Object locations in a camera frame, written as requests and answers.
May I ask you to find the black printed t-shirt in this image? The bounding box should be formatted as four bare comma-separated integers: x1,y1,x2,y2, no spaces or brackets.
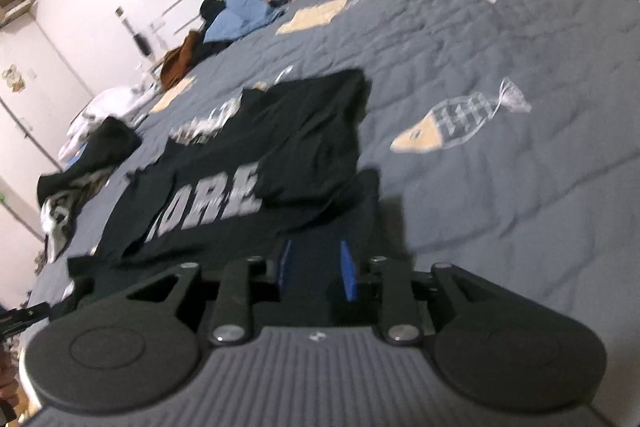
67,68,381,338

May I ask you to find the person's left hand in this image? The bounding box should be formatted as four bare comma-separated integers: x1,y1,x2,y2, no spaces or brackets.
0,351,21,413

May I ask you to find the white cloth pile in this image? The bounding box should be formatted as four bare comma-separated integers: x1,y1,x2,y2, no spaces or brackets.
57,87,161,162

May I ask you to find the blue denim garment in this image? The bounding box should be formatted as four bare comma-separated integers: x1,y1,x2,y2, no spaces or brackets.
204,0,296,44

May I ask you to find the cartoon mouse sticker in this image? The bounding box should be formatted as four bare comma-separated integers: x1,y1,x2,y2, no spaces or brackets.
1,66,26,92

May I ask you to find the white wardrobe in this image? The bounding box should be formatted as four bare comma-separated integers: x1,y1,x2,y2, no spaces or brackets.
0,19,96,248

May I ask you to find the black crumpled garment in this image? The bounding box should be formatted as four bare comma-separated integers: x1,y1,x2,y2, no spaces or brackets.
37,117,143,202

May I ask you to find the small black garment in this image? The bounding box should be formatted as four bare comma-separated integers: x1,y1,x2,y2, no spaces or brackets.
199,0,226,32

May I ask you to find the brown garment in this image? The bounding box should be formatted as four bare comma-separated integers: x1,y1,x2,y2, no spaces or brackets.
160,31,201,88

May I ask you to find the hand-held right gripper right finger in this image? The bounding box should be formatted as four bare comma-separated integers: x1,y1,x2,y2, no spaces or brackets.
327,241,506,348

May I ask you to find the black standing device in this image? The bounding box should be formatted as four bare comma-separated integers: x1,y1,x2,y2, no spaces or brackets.
115,6,153,58

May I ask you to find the grey quilted bedspread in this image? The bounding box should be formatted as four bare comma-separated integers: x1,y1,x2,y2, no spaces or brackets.
30,0,640,427

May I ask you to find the white and black patterned cloth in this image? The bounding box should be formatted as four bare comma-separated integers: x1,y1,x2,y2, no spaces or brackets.
39,194,76,263

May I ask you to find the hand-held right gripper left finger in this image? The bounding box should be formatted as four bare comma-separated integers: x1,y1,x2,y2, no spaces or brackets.
127,239,293,347

